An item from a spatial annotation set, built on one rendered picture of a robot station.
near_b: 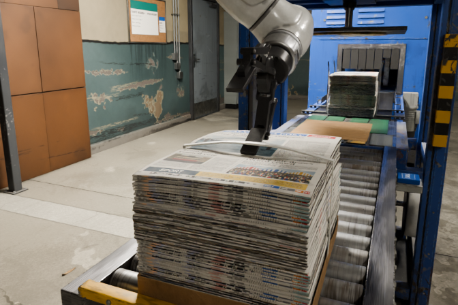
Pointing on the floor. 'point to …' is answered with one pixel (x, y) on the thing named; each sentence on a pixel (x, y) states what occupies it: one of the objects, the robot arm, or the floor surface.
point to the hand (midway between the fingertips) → (243, 120)
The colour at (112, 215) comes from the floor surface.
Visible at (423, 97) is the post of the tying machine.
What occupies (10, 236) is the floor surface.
